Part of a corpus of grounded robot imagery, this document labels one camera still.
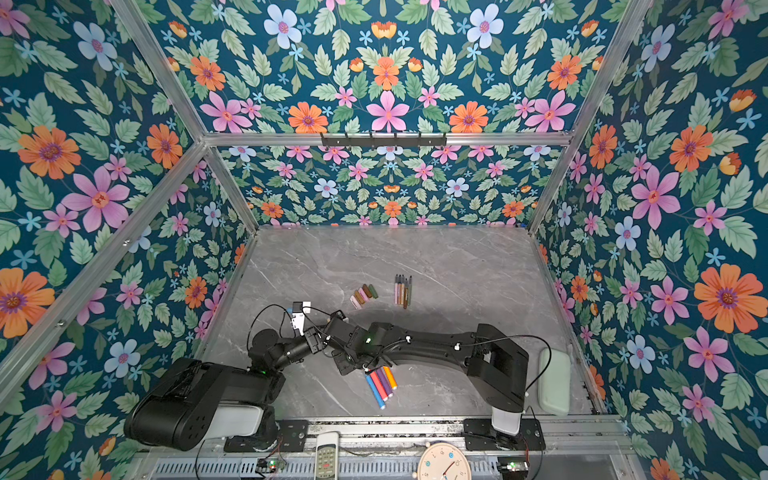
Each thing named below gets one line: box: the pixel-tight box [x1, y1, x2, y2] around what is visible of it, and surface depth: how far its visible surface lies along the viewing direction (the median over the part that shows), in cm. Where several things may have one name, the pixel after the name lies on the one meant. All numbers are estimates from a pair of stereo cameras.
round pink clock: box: [417, 443, 472, 480], surface depth 69 cm
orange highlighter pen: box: [383, 366, 399, 390], surface depth 84 cm
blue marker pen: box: [365, 374, 386, 410], surface depth 82 cm
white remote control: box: [314, 431, 339, 480], surface depth 71 cm
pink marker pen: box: [370, 371, 388, 401], surface depth 83 cm
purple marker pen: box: [376, 368, 393, 397], surface depth 83 cm
